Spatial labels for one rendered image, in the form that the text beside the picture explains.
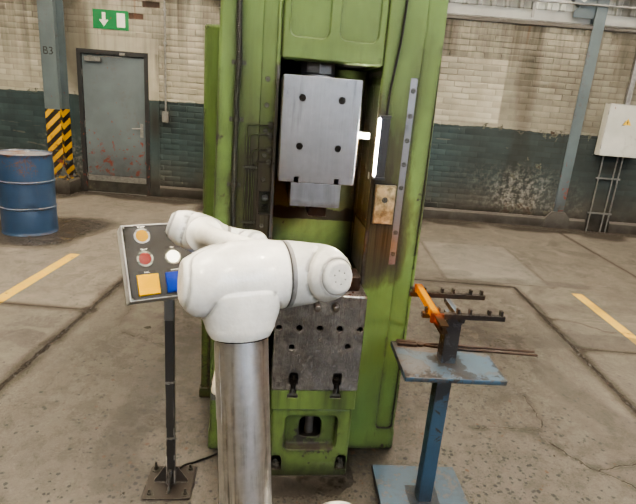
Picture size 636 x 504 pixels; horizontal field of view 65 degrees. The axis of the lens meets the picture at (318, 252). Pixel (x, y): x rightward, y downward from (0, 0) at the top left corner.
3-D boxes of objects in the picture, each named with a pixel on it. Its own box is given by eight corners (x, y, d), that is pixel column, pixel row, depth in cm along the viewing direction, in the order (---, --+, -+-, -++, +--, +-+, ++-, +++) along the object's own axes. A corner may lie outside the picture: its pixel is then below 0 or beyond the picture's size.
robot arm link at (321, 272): (327, 235, 109) (267, 237, 104) (367, 240, 93) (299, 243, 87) (328, 295, 110) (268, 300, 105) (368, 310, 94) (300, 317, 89)
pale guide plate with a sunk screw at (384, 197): (392, 224, 220) (396, 186, 215) (372, 223, 219) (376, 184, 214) (391, 223, 222) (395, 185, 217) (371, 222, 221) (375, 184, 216)
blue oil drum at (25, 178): (42, 239, 550) (35, 157, 524) (-12, 234, 550) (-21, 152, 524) (69, 226, 606) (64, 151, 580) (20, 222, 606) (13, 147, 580)
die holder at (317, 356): (357, 391, 222) (367, 297, 209) (270, 390, 218) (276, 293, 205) (339, 333, 275) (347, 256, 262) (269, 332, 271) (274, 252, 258)
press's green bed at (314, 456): (346, 477, 236) (356, 390, 222) (266, 478, 232) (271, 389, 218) (331, 408, 289) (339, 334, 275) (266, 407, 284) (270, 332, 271)
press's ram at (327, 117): (374, 187, 202) (385, 82, 190) (278, 181, 197) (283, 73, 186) (356, 171, 242) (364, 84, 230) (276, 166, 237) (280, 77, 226)
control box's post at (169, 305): (174, 486, 223) (173, 253, 192) (166, 486, 223) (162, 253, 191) (176, 480, 227) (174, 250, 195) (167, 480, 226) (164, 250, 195)
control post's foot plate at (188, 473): (192, 501, 216) (192, 484, 213) (138, 502, 213) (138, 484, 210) (198, 466, 236) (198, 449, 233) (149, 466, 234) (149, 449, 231)
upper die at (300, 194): (338, 208, 203) (341, 185, 200) (289, 205, 201) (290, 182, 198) (326, 189, 243) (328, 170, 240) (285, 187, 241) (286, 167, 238)
